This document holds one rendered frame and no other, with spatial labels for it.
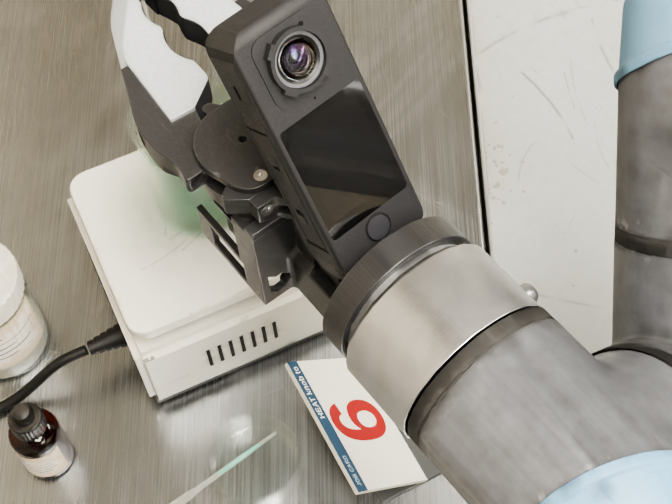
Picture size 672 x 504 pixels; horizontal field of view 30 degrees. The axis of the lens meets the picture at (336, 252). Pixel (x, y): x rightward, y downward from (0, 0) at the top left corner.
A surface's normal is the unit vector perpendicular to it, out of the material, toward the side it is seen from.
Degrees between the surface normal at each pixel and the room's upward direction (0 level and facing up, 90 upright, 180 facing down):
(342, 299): 51
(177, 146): 1
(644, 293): 62
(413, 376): 44
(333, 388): 40
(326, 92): 57
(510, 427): 27
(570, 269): 0
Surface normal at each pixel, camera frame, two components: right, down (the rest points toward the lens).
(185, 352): 0.42, 0.77
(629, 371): 0.18, -0.89
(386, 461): 0.54, -0.66
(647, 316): -0.77, 0.16
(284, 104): 0.51, 0.28
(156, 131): -0.05, -0.52
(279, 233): 0.61, 0.66
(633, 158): -0.92, 0.11
